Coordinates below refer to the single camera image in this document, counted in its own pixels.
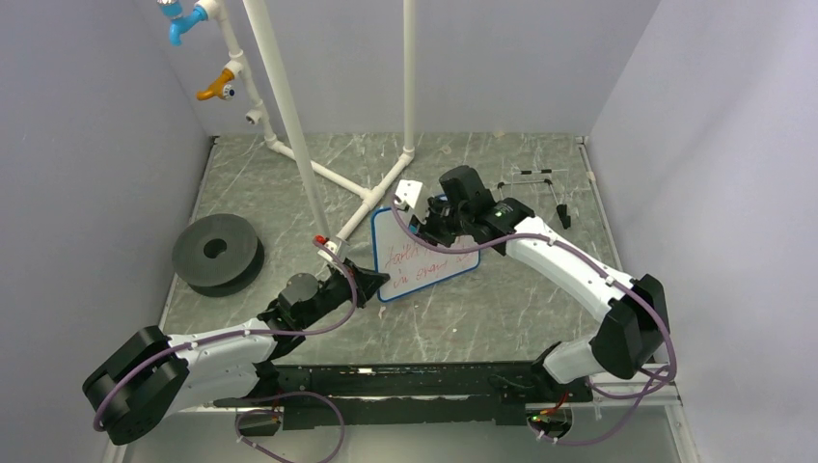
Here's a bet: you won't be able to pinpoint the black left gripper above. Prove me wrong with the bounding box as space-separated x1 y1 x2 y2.
299 257 390 329

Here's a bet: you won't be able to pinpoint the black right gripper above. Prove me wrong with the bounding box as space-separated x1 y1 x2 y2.
410 195 471 249

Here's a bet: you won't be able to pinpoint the blue framed whiteboard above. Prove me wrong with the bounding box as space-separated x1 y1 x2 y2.
370 207 480 302

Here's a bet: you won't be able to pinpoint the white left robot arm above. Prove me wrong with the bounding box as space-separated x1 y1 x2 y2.
82 260 390 446

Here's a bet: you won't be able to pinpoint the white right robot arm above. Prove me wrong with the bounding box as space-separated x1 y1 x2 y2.
394 165 669 400

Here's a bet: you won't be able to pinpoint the black foam disc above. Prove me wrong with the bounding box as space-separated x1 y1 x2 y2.
172 213 265 298

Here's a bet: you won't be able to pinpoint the orange tap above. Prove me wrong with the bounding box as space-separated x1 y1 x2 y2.
196 68 235 101

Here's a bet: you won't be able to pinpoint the blue tap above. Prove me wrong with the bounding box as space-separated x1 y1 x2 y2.
155 0 209 46

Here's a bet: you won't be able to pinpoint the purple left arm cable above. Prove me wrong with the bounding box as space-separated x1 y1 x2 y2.
92 245 359 433

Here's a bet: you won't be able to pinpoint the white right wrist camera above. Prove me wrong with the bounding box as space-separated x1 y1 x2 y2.
393 179 424 211

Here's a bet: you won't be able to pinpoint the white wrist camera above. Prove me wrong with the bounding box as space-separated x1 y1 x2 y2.
393 179 424 211
313 235 349 262

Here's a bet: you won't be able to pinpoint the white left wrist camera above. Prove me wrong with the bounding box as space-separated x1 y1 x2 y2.
313 235 349 262

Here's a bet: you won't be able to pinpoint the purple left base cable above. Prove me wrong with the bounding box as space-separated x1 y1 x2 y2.
234 392 347 463

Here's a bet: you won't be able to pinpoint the black wire easel stand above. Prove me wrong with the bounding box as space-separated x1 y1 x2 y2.
496 168 572 230

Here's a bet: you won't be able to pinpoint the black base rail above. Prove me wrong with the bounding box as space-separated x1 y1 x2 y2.
214 361 592 430

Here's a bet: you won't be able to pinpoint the white pvc pipe frame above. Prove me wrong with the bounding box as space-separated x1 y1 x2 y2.
194 0 420 257

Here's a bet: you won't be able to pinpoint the aluminium extrusion rail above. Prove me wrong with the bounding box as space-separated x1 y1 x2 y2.
587 372 682 407

